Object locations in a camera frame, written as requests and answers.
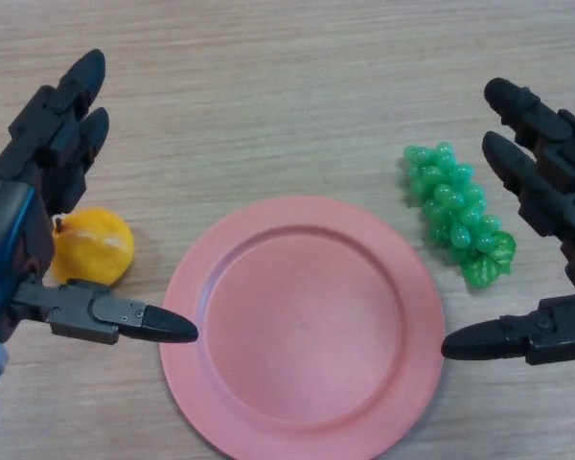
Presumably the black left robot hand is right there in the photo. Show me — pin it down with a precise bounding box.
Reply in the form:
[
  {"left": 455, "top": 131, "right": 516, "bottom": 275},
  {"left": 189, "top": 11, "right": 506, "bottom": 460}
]
[{"left": 0, "top": 48, "right": 200, "bottom": 346}]

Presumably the green grapes bunch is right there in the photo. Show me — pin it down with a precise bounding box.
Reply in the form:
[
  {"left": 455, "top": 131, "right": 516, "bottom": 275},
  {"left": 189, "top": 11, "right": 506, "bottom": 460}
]
[{"left": 401, "top": 142, "right": 518, "bottom": 290}]

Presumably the orange yellow pear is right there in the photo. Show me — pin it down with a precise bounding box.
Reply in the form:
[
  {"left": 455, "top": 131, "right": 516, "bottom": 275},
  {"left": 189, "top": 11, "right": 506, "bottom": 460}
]
[{"left": 51, "top": 206, "right": 136, "bottom": 288}]

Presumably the pink round plate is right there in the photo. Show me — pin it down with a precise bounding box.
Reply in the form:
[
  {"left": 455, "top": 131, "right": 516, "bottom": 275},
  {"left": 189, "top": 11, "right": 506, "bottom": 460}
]
[{"left": 158, "top": 195, "right": 446, "bottom": 460}]

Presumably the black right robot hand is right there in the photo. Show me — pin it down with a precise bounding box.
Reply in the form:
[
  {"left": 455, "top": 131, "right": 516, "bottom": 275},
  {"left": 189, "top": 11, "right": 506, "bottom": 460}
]
[{"left": 440, "top": 78, "right": 575, "bottom": 366}]

